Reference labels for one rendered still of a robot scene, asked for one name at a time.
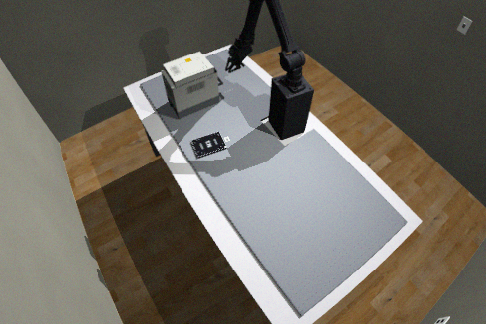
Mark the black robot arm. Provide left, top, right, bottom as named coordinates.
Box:
left=228, top=0, right=306, bottom=94

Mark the off-white box-shaped machine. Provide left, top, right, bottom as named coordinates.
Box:
left=161, top=52, right=223, bottom=119

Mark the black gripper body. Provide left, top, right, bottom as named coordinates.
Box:
left=229, top=51, right=246, bottom=67

